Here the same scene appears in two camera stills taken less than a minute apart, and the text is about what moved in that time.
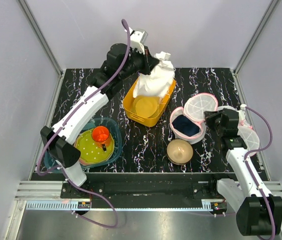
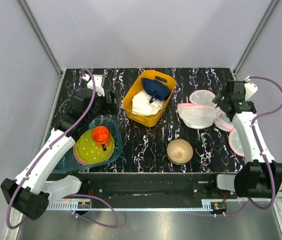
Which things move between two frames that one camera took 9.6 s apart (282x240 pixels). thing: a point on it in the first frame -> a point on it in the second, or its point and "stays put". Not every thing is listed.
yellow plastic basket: (149, 109) stays put
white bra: (158, 81) -> (141, 105)
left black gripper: (149, 61) -> (110, 108)
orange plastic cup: (101, 135) stays put
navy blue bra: (185, 126) -> (158, 90)
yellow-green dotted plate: (91, 152) stays put
